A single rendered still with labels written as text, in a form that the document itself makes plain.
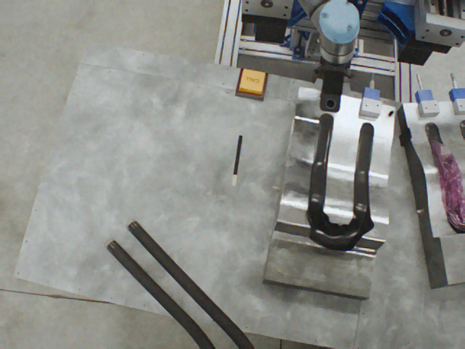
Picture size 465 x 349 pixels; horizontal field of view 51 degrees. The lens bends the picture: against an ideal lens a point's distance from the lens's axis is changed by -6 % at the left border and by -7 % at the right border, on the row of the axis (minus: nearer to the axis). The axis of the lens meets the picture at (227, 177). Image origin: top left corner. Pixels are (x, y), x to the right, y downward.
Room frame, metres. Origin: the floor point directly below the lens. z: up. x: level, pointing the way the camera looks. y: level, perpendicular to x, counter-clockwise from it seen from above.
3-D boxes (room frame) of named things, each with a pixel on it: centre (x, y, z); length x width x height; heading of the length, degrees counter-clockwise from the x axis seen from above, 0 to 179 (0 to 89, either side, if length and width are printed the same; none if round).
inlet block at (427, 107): (0.66, -0.53, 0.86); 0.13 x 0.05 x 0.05; 9
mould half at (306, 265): (0.37, -0.26, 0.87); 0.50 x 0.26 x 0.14; 171
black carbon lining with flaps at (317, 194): (0.39, -0.28, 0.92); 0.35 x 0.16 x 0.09; 171
